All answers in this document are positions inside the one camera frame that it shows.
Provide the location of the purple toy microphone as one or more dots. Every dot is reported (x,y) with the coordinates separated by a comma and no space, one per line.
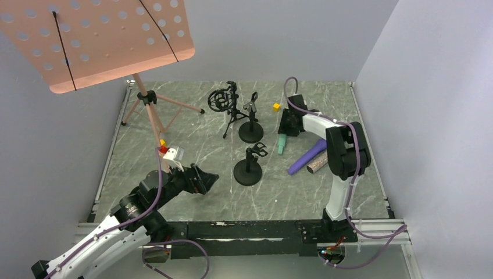
(319,147)

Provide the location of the black shock mount tripod stand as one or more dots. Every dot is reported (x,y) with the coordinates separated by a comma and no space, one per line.
(225,100)

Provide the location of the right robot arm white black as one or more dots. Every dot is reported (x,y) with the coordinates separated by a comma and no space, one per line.
(348,157)

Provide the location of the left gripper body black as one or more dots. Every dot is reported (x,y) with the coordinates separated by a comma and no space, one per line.
(194,178)

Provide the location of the black round-base clip mic stand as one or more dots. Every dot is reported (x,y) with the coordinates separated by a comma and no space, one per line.
(251,132)

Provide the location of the glitter silver toy microphone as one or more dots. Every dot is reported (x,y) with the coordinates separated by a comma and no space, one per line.
(317,163)

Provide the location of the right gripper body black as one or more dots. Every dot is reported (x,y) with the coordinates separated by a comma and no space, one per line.
(288,122)

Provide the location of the pink perforated music stand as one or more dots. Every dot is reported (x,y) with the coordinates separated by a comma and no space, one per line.
(64,67)

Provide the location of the teal toy microphone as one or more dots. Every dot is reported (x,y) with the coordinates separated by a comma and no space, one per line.
(281,142)

